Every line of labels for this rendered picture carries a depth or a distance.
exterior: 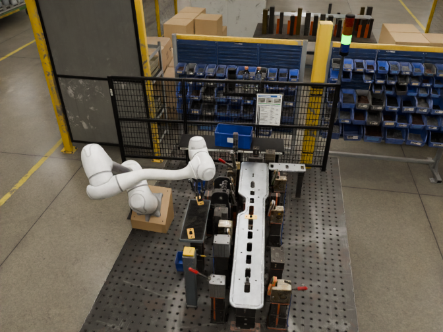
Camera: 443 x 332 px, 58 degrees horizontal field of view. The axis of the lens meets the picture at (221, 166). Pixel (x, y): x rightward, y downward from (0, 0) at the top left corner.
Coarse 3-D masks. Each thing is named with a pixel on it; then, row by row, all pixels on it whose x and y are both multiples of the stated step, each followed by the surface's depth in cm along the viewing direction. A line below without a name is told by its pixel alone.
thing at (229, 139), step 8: (216, 128) 336; (224, 128) 345; (232, 128) 343; (240, 128) 342; (248, 128) 340; (216, 136) 332; (224, 136) 331; (232, 136) 329; (240, 136) 328; (248, 136) 326; (216, 144) 337; (224, 144) 335; (232, 144) 334; (240, 144) 332; (248, 144) 331
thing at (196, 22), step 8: (184, 8) 724; (192, 8) 723; (200, 8) 723; (176, 16) 675; (184, 16) 675; (192, 16) 675; (200, 16) 674; (208, 16) 674; (216, 16) 674; (168, 24) 637; (176, 24) 635; (184, 24) 635; (192, 24) 663; (200, 24) 666; (208, 24) 662; (216, 24) 659; (168, 32) 644; (176, 32) 641; (184, 32) 638; (192, 32) 669; (200, 32) 673; (208, 32) 670; (216, 32) 666; (224, 32) 720
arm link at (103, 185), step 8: (96, 176) 218; (104, 176) 219; (112, 176) 222; (96, 184) 217; (104, 184) 218; (112, 184) 218; (88, 192) 218; (96, 192) 217; (104, 192) 218; (112, 192) 219; (120, 192) 223
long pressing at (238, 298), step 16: (240, 176) 306; (256, 176) 307; (240, 192) 290; (256, 192) 290; (256, 208) 276; (240, 224) 263; (256, 224) 263; (240, 240) 250; (256, 240) 250; (240, 256) 240; (256, 256) 240; (240, 272) 230; (256, 272) 230; (240, 288) 221; (256, 288) 221; (240, 304) 212; (256, 304) 212
